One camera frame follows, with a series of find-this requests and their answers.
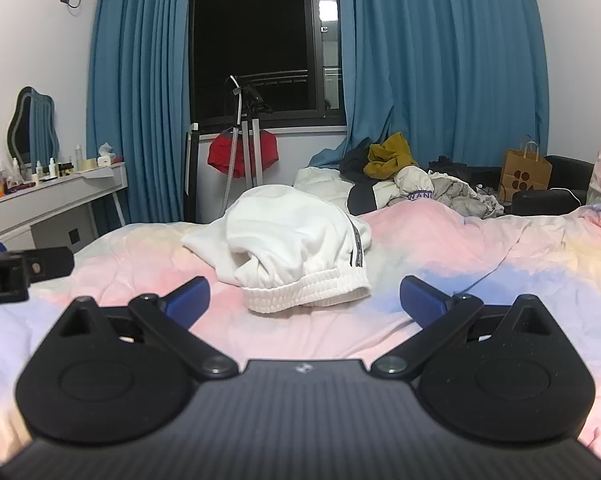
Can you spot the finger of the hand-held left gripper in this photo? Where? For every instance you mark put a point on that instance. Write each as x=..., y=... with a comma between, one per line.
x=50, y=262

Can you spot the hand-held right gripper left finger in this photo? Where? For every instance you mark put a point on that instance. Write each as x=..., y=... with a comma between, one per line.
x=190, y=297

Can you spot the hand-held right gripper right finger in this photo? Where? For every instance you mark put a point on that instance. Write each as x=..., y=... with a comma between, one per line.
x=420, y=300

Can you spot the white knit sweater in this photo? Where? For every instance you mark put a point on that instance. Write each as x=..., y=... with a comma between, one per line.
x=290, y=240

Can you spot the pile of clothes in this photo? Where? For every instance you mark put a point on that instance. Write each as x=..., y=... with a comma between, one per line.
x=420, y=190

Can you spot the white vanity desk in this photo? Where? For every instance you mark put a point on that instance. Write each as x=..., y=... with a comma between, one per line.
x=40, y=200

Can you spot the row of cosmetic bottles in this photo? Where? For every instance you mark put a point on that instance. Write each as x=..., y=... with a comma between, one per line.
x=53, y=167

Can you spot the white tissue box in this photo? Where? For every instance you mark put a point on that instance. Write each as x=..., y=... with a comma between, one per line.
x=104, y=160

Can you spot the wavy vanity mirror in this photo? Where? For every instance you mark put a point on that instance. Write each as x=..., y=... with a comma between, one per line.
x=25, y=125

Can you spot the red cloth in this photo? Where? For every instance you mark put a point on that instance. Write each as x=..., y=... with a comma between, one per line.
x=220, y=152

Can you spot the mustard yellow cloth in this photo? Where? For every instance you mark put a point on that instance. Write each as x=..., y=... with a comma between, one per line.
x=388, y=155

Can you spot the black cloth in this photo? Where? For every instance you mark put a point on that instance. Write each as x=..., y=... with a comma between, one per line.
x=353, y=160

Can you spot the white quilted jacket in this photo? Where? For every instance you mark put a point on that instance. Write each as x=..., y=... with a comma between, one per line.
x=320, y=180

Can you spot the brown paper bag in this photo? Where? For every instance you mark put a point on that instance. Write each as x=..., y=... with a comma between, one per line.
x=523, y=175

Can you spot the black chair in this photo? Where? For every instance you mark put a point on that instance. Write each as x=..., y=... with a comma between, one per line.
x=565, y=175

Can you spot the garment steamer stand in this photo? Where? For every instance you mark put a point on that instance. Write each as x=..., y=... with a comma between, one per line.
x=239, y=105

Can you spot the blue curtain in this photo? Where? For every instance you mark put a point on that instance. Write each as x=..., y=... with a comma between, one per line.
x=140, y=85
x=430, y=60

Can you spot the dark window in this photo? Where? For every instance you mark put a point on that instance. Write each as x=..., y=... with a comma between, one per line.
x=250, y=35

